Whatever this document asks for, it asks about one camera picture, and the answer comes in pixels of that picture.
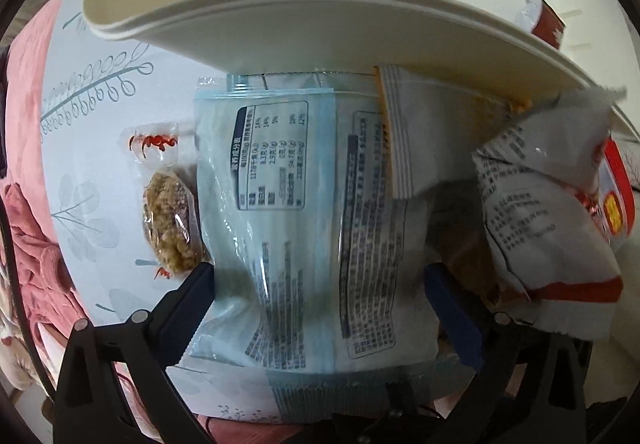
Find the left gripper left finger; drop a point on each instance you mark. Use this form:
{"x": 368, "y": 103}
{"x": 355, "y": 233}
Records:
{"x": 177, "y": 316}

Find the white plastic storage bin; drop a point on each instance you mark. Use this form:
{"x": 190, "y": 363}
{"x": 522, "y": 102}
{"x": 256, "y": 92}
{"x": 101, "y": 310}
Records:
{"x": 472, "y": 42}

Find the small red white packet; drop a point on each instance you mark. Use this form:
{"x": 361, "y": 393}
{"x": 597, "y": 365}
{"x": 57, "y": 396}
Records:
{"x": 539, "y": 19}

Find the light blue snack bag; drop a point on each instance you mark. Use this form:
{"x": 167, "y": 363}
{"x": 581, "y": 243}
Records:
{"x": 318, "y": 266}

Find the white red snack bag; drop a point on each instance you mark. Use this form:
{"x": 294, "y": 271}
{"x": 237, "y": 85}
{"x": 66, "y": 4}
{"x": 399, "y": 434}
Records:
{"x": 539, "y": 181}

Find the orange edged grey packet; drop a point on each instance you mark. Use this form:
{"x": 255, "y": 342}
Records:
{"x": 434, "y": 126}

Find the red yellow snack cup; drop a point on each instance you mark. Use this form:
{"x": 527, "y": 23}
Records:
{"x": 612, "y": 207}

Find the floral blue tablecloth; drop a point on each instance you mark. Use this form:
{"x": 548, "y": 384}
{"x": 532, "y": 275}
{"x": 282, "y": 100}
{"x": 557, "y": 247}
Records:
{"x": 143, "y": 85}

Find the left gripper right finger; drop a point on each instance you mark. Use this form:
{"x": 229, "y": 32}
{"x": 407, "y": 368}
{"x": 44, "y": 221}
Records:
{"x": 454, "y": 308}

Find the round oat cookie packet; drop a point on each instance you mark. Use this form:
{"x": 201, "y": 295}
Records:
{"x": 161, "y": 159}

